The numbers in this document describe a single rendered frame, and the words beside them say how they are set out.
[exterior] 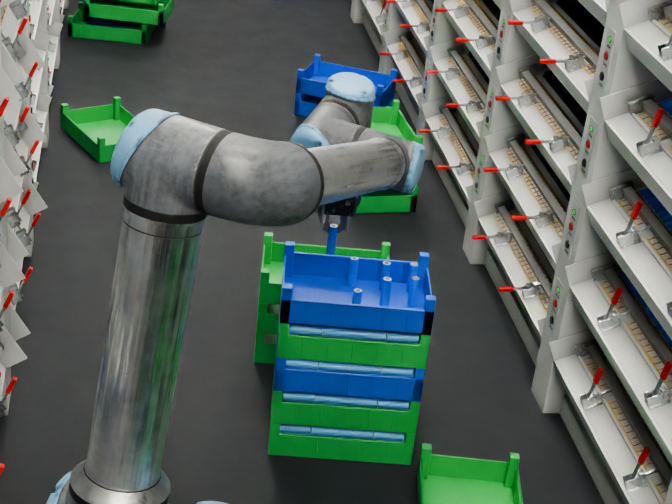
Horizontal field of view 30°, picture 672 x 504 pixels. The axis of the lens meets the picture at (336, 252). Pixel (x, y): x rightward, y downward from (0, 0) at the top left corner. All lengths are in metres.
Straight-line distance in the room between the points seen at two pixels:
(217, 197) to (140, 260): 0.15
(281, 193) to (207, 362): 1.31
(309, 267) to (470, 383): 0.55
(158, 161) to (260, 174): 0.14
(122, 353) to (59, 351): 1.18
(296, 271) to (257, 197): 1.00
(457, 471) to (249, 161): 1.17
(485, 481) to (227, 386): 0.62
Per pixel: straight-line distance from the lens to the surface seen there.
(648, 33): 2.47
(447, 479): 2.64
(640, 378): 2.44
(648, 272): 2.41
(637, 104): 2.56
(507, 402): 2.91
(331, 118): 2.22
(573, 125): 2.95
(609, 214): 2.60
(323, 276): 2.64
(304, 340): 2.49
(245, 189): 1.63
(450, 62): 3.92
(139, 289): 1.73
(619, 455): 2.56
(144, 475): 1.88
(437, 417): 2.82
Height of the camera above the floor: 1.60
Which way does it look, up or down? 28 degrees down
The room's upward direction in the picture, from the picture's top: 6 degrees clockwise
